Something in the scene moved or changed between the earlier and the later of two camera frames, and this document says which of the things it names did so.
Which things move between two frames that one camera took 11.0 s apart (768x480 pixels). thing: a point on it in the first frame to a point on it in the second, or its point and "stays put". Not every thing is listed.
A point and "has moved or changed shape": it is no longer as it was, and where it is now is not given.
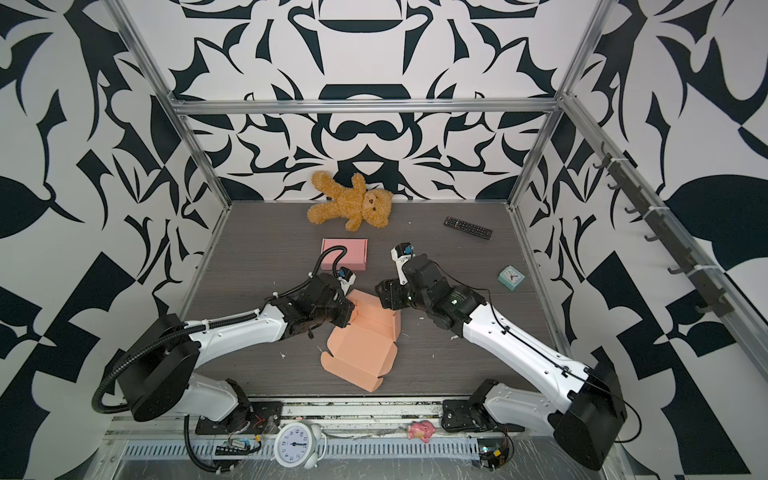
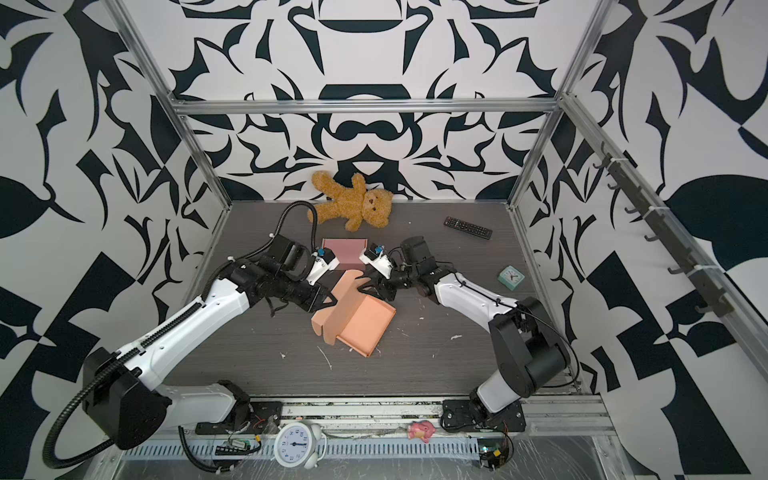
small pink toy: x=421 y=430 stays put
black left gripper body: x=337 y=314 to x=302 y=292
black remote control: x=474 y=230 stays put
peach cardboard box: x=362 y=352 has moved or changed shape
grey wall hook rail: x=707 y=282 stays put
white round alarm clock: x=300 y=444 stays put
